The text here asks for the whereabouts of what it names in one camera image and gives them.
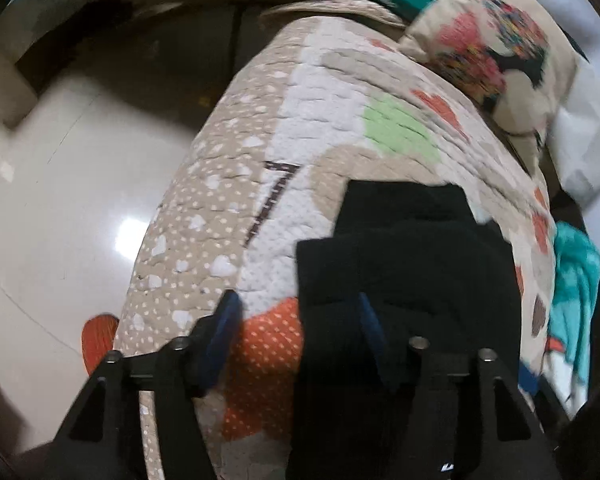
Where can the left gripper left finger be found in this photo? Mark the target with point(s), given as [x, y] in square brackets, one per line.
[101, 437]

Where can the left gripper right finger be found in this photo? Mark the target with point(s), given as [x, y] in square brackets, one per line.
[448, 404]

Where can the black pants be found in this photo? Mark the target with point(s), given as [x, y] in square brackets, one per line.
[389, 238]

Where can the turquoise cloth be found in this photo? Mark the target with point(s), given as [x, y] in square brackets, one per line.
[576, 283]

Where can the heart patterned quilt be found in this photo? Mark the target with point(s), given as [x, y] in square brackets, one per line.
[329, 100]

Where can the floral silhouette cushion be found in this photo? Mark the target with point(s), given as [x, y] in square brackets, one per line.
[508, 56]

